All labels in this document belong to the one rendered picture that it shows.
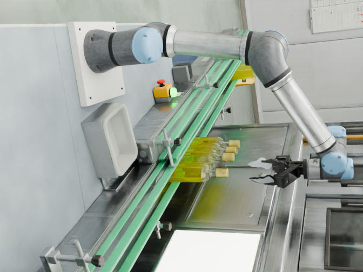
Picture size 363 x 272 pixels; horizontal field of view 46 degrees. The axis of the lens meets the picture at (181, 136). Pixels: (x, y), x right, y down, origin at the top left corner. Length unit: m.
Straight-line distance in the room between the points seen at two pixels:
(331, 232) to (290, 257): 0.20
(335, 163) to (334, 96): 6.49
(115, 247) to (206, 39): 0.74
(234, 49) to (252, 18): 6.11
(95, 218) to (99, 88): 0.45
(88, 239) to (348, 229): 0.87
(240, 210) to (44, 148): 0.75
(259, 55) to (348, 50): 6.29
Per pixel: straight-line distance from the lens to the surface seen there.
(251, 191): 1.76
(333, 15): 7.47
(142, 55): 1.43
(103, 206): 1.52
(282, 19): 7.53
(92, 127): 1.48
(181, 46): 1.53
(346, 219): 1.66
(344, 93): 7.87
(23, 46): 1.31
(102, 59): 1.49
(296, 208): 1.69
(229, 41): 1.49
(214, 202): 1.72
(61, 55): 1.45
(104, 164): 1.54
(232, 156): 1.74
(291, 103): 1.37
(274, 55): 1.35
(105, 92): 1.59
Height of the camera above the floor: 1.59
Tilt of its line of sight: 21 degrees down
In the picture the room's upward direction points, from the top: 88 degrees clockwise
